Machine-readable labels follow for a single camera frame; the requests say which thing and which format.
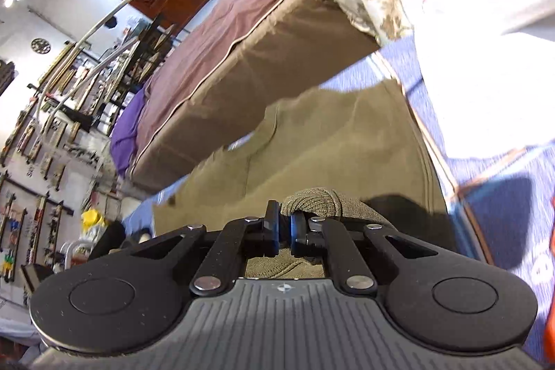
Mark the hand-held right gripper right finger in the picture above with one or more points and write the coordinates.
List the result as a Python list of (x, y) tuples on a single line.
[(297, 233)]

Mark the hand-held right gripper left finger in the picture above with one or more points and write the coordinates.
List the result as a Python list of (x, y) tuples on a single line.
[(272, 229)]

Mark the olive green hoodie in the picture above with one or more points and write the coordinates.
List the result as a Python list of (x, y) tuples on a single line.
[(347, 144)]

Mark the bed with mauve sheet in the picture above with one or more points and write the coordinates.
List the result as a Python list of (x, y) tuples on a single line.
[(243, 71)]

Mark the black garment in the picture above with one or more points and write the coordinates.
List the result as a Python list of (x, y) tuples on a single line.
[(108, 238)]

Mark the purple cloth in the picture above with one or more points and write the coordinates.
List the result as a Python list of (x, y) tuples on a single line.
[(128, 127)]

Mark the yellow plastic object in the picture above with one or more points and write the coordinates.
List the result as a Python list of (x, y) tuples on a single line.
[(93, 218)]

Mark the white metal rack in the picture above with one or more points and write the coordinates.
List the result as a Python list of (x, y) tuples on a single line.
[(73, 255)]

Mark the blue plaid blanket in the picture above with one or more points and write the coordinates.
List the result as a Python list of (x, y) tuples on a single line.
[(498, 205)]

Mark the white cloth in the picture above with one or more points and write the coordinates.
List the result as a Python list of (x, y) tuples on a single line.
[(485, 92)]

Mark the orange object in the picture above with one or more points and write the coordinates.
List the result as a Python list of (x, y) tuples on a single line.
[(550, 266)]

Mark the round black wall clock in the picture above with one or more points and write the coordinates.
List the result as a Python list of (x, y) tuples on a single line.
[(40, 45)]

